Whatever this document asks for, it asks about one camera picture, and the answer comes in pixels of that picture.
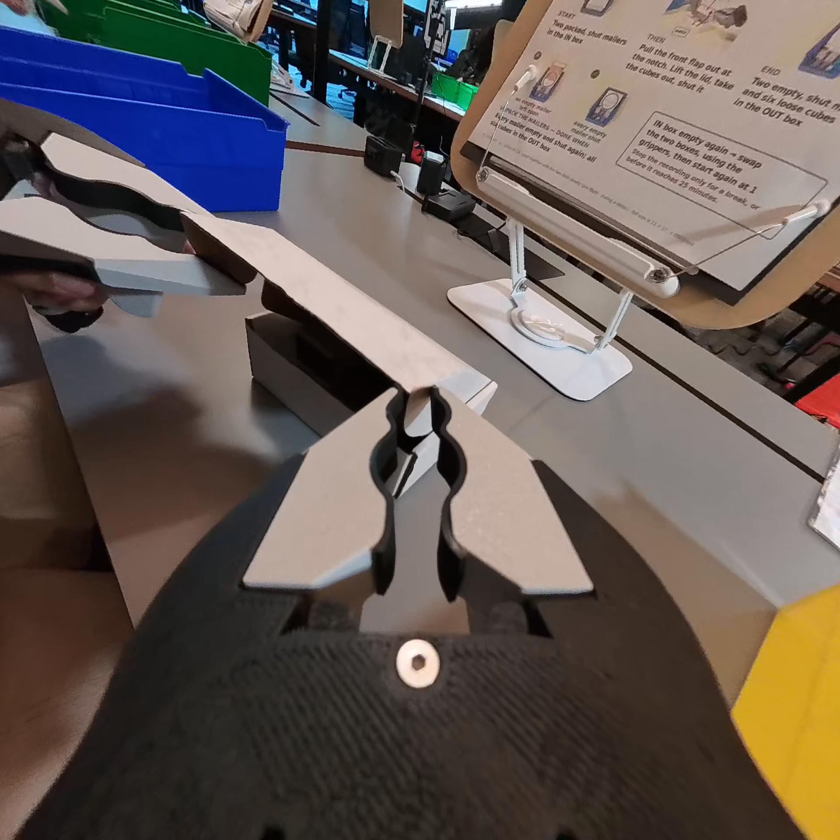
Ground small green bin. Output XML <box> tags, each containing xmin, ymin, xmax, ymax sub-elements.
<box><xmin>430</xmin><ymin>71</ymin><xmax>480</xmax><ymax>109</ymax></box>

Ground black charger cube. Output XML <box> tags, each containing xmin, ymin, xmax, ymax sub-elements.
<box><xmin>364</xmin><ymin>134</ymin><xmax>404</xmax><ymax>178</ymax></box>

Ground white cardboard mailer box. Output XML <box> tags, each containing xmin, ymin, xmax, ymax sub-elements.
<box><xmin>178</xmin><ymin>209</ymin><xmax>500</xmax><ymax>501</ymax></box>

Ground black power adapter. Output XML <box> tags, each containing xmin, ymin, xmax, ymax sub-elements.
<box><xmin>416</xmin><ymin>151</ymin><xmax>450</xmax><ymax>198</ymax></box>

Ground grey desk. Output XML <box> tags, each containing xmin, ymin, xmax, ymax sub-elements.
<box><xmin>26</xmin><ymin>92</ymin><xmax>840</xmax><ymax>710</ymax></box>

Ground yellow plastic bin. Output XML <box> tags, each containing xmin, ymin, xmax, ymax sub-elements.
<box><xmin>731</xmin><ymin>584</ymin><xmax>840</xmax><ymax>840</ymax></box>

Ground blue plastic bin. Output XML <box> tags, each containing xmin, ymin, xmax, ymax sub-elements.
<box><xmin>0</xmin><ymin>25</ymin><xmax>291</xmax><ymax>214</ymax></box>

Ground printed instruction sheet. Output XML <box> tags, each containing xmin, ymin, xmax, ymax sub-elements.
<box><xmin>469</xmin><ymin>0</ymin><xmax>840</xmax><ymax>290</ymax></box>

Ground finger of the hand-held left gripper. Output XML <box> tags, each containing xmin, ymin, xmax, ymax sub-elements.
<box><xmin>0</xmin><ymin>196</ymin><xmax>232</xmax><ymax>296</ymax></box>
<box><xmin>39</xmin><ymin>132</ymin><xmax>199</xmax><ymax>232</ymax></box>

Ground person's left hand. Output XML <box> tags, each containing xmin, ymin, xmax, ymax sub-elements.
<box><xmin>0</xmin><ymin>271</ymin><xmax>109</xmax><ymax>316</ymax></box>

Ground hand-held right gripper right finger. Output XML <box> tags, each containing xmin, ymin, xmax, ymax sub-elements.
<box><xmin>430</xmin><ymin>386</ymin><xmax>596</xmax><ymax>602</ymax></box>

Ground green plastic bin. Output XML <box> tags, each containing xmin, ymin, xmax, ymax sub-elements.
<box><xmin>39</xmin><ymin>0</ymin><xmax>273</xmax><ymax>106</ymax></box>

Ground person's beige pants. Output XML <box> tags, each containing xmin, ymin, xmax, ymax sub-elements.
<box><xmin>0</xmin><ymin>315</ymin><xmax>139</xmax><ymax>840</ymax></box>

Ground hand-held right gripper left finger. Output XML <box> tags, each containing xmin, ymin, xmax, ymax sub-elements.
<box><xmin>240</xmin><ymin>387</ymin><xmax>404</xmax><ymax>596</ymax></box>

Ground laminated paper sheet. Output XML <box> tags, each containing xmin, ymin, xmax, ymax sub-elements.
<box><xmin>807</xmin><ymin>446</ymin><xmax>840</xmax><ymax>552</ymax></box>

